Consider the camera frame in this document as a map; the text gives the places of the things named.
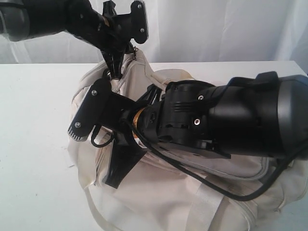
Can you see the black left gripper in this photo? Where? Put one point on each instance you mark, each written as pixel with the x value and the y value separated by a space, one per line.
pixel 86 24

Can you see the cream canvas duffel bag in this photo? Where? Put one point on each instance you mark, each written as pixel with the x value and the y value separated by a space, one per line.
pixel 155 196

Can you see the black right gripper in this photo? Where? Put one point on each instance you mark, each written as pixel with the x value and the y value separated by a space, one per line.
pixel 171 121

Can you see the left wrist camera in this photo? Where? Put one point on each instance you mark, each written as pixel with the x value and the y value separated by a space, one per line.
pixel 133 25

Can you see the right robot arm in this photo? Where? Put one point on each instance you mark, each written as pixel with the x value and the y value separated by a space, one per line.
pixel 266 116

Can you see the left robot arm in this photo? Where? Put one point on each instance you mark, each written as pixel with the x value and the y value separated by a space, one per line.
pixel 28 19

